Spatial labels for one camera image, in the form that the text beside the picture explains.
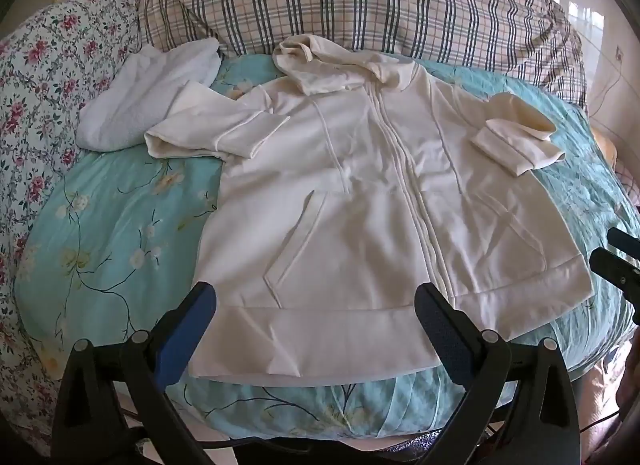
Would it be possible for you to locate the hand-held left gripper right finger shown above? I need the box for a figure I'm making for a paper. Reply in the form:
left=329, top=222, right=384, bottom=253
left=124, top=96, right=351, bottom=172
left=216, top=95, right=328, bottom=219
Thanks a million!
left=414, top=282, right=583, bottom=465

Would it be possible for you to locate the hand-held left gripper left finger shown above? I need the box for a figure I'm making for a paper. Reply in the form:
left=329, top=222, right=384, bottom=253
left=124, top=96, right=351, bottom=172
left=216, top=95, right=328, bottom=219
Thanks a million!
left=51, top=281, right=219, bottom=465

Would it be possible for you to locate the plaid quilt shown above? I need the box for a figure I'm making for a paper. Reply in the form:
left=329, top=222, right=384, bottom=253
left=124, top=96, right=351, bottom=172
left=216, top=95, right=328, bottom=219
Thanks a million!
left=138, top=0, right=587, bottom=108

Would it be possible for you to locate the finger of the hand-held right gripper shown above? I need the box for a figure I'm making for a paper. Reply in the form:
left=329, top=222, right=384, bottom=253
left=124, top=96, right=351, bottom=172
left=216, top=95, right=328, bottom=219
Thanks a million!
left=588, top=247, right=640, bottom=317
left=606, top=228, right=640, bottom=258

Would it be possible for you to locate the pink floral bedsheet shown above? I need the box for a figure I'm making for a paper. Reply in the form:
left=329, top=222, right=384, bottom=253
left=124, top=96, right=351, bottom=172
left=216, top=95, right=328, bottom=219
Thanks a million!
left=0, top=0, right=146, bottom=456

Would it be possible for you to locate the white fleece garment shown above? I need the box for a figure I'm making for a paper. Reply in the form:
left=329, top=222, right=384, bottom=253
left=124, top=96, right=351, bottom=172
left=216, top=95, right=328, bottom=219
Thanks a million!
left=76, top=38, right=222, bottom=151

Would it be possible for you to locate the wall cable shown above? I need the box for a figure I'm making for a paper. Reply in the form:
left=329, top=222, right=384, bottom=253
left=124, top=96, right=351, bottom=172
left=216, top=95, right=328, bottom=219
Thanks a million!
left=587, top=45, right=628, bottom=116

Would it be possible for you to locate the teal floral blanket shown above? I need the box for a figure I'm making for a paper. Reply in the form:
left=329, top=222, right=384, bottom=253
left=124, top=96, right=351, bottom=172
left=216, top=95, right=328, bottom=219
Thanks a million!
left=14, top=54, right=640, bottom=437

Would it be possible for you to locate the cream zip hoodie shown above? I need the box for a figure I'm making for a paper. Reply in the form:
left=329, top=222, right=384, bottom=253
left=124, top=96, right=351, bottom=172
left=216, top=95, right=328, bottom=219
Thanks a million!
left=144, top=34, right=594, bottom=380

